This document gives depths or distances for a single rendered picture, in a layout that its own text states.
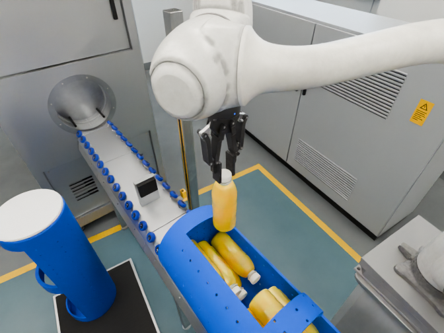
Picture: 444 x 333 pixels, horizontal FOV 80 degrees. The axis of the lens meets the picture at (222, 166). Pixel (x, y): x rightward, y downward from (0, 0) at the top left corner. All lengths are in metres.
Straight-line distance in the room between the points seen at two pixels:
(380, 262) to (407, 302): 0.13
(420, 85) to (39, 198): 2.04
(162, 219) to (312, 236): 1.49
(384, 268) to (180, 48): 0.98
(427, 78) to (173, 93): 1.69
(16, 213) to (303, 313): 1.19
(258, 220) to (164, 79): 2.19
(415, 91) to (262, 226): 1.45
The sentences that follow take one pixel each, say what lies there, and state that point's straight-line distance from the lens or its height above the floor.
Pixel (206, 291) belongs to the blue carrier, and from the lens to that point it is 0.82.
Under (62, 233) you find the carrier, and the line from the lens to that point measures 1.39.
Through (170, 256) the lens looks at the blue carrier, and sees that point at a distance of 0.91.
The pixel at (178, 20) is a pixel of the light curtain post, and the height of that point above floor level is 1.67.
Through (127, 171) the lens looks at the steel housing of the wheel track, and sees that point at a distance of 1.58.
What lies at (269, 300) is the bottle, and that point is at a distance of 0.81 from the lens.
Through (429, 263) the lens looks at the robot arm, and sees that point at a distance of 1.06.
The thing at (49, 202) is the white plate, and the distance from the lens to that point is 1.41.
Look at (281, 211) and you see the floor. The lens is 2.54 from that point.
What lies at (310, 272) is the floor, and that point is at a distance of 2.27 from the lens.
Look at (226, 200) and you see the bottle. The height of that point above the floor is 1.39.
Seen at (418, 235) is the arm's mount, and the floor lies 1.08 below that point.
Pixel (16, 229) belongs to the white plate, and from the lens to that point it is 1.38.
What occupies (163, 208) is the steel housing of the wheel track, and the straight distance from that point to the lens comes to 1.34.
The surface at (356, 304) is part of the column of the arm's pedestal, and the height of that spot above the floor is 0.83.
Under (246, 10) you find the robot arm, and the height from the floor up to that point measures 1.84.
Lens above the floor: 1.94
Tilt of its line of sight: 42 degrees down
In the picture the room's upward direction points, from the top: straight up
